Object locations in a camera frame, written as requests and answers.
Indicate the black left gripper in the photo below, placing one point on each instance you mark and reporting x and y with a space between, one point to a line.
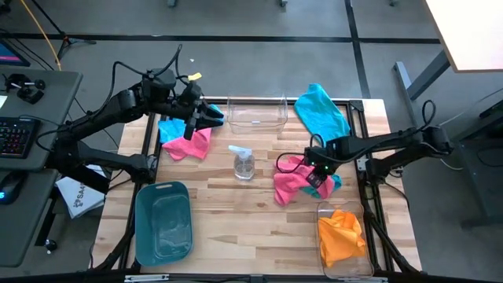
192 98

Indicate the black aluminium rig frame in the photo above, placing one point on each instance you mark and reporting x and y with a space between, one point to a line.
355 118

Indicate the grey operator desk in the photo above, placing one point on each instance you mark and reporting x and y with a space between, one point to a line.
59 90

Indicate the black clamp mount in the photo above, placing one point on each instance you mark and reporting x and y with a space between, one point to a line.
27 92

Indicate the clear plastic basket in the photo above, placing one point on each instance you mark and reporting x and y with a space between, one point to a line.
257 118
346 271

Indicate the pink microfiber towel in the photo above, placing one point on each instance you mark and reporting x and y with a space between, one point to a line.
188 145
288 184

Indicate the white box with label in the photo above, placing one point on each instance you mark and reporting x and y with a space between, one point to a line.
82 196

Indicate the teal plastic basket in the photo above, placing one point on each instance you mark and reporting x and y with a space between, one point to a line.
163 224

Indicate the black backlit keyboard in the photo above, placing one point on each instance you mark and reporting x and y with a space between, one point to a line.
17 137

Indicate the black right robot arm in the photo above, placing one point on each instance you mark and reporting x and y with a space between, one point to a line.
393 143

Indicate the clear plastic spray bottle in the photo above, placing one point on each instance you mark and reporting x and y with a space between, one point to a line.
244 165

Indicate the yellow tape tag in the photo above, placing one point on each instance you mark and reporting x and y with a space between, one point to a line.
195 76

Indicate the grey cabinet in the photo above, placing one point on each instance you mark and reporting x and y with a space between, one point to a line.
483 177

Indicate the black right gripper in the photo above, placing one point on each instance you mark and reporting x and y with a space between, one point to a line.
320 157

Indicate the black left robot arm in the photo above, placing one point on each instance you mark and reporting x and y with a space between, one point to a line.
118 106

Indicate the orange microfiber towel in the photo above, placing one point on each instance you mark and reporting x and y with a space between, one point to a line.
340 239

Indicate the white top table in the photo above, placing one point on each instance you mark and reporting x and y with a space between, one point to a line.
467 31

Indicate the grey low side desk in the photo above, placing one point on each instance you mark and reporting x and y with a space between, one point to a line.
23 236

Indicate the operator screen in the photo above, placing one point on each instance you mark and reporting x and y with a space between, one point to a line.
9 55

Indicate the black computer mouse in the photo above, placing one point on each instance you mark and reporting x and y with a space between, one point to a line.
12 188

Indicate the black round knob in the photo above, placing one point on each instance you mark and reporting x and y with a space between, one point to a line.
50 245

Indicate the black tripod stand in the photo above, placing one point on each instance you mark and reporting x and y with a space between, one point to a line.
67 41

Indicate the teal microfiber towel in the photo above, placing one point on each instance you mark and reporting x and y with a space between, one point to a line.
320 112
337 182
171 129

